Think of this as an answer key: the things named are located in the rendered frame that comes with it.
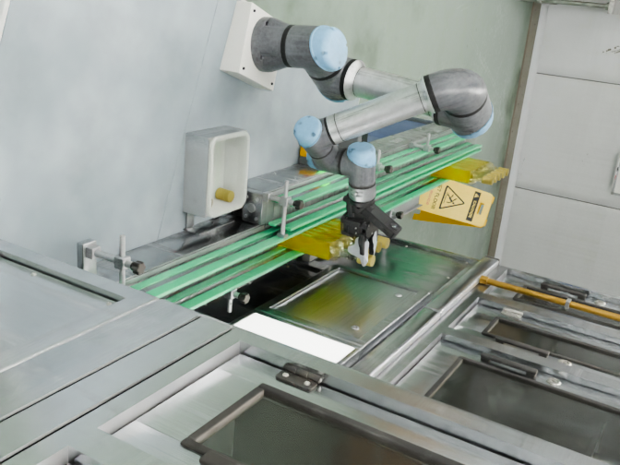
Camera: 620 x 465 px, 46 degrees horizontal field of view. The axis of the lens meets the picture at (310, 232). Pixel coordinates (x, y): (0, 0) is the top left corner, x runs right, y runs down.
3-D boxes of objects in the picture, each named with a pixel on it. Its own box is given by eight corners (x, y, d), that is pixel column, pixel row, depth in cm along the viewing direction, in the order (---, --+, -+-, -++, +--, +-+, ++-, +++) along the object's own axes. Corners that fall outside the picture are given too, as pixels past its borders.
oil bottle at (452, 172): (428, 175, 327) (489, 188, 314) (430, 163, 325) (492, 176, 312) (433, 172, 332) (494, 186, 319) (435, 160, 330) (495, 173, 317)
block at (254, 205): (240, 220, 216) (259, 226, 213) (242, 189, 213) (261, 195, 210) (246, 218, 219) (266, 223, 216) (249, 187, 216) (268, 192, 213)
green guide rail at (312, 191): (269, 201, 214) (292, 207, 211) (270, 197, 214) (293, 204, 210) (469, 129, 359) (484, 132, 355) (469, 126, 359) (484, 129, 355)
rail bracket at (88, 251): (58, 290, 164) (133, 319, 154) (56, 219, 159) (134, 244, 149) (75, 283, 168) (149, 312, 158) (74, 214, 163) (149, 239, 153)
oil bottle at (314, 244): (275, 244, 224) (336, 263, 215) (276, 228, 222) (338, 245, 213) (285, 240, 229) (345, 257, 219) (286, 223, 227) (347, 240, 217)
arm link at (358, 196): (380, 180, 201) (366, 193, 195) (380, 195, 203) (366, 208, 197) (356, 174, 204) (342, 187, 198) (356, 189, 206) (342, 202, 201)
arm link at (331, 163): (307, 129, 198) (342, 137, 193) (322, 148, 208) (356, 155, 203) (296, 155, 197) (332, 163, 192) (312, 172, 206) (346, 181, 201)
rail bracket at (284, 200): (259, 232, 213) (295, 243, 208) (263, 176, 208) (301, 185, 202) (265, 230, 216) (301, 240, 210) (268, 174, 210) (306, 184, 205)
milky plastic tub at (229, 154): (183, 212, 202) (208, 220, 198) (185, 132, 194) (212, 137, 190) (221, 199, 216) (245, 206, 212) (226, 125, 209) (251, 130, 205)
